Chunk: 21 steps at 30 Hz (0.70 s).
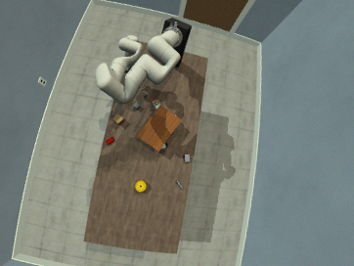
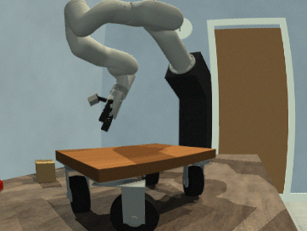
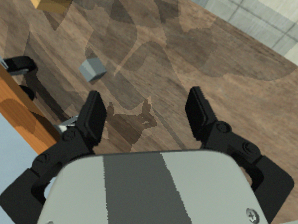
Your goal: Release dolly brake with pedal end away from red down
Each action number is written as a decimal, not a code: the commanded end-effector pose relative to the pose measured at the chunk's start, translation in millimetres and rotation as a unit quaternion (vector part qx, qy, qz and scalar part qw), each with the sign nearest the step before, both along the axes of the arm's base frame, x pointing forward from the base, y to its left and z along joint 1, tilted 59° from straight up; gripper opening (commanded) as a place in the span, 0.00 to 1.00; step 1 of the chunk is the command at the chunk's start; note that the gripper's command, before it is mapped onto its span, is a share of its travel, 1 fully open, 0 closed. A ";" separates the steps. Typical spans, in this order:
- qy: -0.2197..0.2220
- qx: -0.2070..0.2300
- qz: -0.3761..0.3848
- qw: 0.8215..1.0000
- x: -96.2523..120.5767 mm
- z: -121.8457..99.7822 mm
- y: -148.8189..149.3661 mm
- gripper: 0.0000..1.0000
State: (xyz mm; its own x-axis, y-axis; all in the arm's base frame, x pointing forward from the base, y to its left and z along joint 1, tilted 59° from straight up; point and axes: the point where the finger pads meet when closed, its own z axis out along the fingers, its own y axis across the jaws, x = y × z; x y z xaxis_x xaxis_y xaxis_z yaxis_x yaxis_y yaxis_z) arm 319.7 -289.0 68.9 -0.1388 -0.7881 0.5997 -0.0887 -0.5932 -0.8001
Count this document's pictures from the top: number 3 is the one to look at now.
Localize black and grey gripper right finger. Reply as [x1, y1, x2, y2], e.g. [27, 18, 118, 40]
[185, 86, 294, 224]

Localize small grey cube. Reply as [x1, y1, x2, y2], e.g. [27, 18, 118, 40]
[78, 58, 107, 82]

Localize tan cardboard box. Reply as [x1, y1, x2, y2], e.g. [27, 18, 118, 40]
[31, 0, 72, 14]

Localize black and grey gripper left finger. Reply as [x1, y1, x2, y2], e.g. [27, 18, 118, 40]
[0, 91, 107, 224]

